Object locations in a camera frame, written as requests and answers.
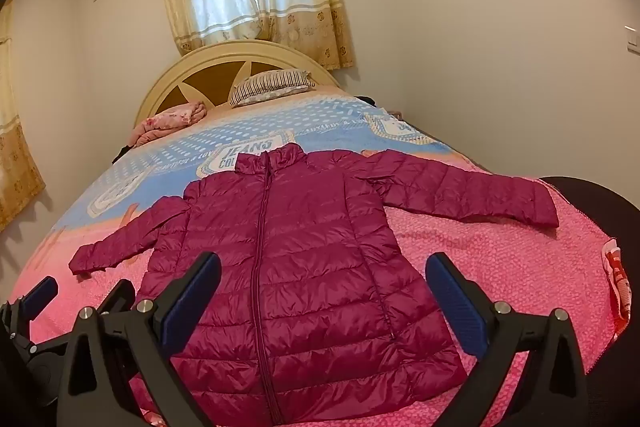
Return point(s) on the folded pink floral blanket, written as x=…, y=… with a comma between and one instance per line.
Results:
x=167, y=119

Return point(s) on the magenta quilted down jacket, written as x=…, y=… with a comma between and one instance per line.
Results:
x=300, y=267

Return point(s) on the bed with pink blue sheet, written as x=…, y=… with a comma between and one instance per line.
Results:
x=525, y=277

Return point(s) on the beige side wall curtain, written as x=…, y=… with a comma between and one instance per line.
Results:
x=15, y=147

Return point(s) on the striped pillow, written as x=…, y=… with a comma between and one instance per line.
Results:
x=272, y=88

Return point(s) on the pink printed cloth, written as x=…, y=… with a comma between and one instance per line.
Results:
x=617, y=282

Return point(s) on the white wall switch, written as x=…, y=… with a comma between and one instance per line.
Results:
x=633, y=38

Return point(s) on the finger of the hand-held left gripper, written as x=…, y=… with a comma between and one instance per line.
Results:
x=39, y=294
x=119, y=298

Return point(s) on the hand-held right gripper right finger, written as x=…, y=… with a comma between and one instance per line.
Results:
x=457, y=307

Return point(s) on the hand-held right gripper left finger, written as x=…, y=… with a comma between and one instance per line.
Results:
x=192, y=302

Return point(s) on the cream wooden headboard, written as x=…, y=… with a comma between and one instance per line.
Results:
x=170, y=82

